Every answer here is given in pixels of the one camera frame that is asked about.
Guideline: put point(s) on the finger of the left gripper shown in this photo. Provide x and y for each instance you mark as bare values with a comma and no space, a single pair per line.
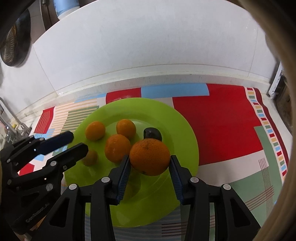
64,157
19,154

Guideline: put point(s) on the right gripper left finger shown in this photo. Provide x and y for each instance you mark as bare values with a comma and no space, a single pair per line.
66,220

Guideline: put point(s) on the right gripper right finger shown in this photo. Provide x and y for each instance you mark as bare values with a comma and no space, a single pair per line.
233,219

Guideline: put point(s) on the green fruit front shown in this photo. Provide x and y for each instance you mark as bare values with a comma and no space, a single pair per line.
91,158

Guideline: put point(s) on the small orange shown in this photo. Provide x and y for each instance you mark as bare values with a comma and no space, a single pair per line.
95,131

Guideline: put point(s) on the orange with stem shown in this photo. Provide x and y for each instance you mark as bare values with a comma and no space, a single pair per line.
117,146

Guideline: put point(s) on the small orange mandarin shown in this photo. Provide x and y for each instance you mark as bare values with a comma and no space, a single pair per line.
126,128

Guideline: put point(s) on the large orange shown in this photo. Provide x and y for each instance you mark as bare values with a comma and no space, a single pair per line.
150,157

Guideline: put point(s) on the dark plum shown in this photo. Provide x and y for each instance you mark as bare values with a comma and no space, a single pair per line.
152,133

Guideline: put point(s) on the green plate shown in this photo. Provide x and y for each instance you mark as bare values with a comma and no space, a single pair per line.
150,192

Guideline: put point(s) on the colourful patchwork cloth mat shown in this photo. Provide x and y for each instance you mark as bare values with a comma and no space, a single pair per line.
238,141

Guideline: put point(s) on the brass perforated strainer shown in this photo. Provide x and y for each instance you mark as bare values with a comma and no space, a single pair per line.
8,47

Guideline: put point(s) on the black frying pan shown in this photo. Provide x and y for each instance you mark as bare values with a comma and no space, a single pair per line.
23,37

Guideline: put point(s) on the steel stock pot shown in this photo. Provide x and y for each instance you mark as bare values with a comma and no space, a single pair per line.
283,103

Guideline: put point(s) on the white blue pump bottle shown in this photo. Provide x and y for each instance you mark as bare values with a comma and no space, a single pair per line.
65,7

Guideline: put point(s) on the white metal shelf rack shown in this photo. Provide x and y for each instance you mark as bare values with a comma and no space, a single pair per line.
275,82

